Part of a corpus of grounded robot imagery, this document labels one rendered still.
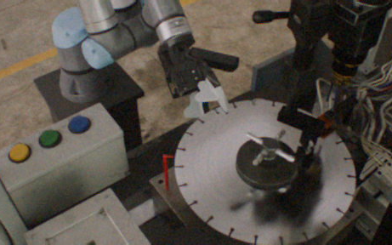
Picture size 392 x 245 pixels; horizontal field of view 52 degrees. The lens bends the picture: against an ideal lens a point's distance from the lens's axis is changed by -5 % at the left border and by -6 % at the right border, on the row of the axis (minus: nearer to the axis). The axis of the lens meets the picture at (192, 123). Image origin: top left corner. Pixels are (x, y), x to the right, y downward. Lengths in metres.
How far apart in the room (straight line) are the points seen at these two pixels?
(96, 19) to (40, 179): 0.37
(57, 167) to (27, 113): 1.50
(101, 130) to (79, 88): 0.30
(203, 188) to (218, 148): 0.09
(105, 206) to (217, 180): 0.21
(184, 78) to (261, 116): 0.18
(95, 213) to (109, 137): 0.19
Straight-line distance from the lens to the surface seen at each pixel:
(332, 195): 0.76
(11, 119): 2.36
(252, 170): 0.74
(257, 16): 0.63
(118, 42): 0.98
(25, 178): 0.87
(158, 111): 2.21
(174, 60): 0.92
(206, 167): 0.76
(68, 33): 1.09
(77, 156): 0.88
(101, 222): 0.77
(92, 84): 1.17
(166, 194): 0.84
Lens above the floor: 1.55
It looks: 46 degrees down
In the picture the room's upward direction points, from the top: straight up
